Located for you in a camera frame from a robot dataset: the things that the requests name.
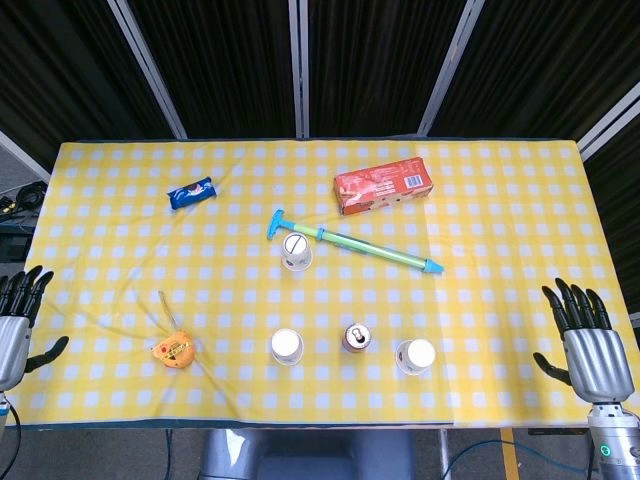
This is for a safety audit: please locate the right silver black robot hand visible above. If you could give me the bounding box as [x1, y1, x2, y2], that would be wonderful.
[532, 277, 637, 404]

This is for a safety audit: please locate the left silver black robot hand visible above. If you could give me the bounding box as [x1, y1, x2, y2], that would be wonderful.
[0, 265, 70, 394]

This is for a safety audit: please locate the white floral paper cup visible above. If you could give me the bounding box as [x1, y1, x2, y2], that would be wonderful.
[270, 328, 305, 367]
[395, 338, 436, 376]

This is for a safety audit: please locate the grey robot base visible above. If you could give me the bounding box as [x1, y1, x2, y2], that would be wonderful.
[199, 428, 416, 480]

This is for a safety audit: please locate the paper cup with black line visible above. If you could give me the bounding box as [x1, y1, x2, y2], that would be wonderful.
[279, 231, 314, 272]

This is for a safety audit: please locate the orange tape measure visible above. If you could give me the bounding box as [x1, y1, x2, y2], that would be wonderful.
[152, 289, 196, 370]

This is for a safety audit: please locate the blue snack packet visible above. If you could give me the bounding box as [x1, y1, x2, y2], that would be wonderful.
[166, 177, 219, 210]

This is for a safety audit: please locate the red soda can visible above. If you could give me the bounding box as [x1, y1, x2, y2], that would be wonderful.
[342, 323, 374, 355]

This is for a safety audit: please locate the green blue water pump toy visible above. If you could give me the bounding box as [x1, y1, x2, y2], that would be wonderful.
[267, 208, 445, 276]

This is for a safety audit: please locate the orange cardboard snack box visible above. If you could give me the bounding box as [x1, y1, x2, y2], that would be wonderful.
[333, 157, 435, 216]

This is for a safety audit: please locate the yellow white checked tablecloth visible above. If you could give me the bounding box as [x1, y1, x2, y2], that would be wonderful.
[4, 139, 640, 431]

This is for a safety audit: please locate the blue cable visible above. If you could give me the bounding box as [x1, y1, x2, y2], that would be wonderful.
[447, 438, 591, 480]

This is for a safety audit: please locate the black cable bundle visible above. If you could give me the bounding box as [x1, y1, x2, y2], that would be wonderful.
[0, 180, 49, 217]

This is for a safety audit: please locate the white partition post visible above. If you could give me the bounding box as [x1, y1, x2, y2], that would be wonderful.
[577, 82, 640, 161]
[0, 129, 51, 184]
[287, 0, 311, 139]
[107, 0, 189, 140]
[416, 0, 489, 136]

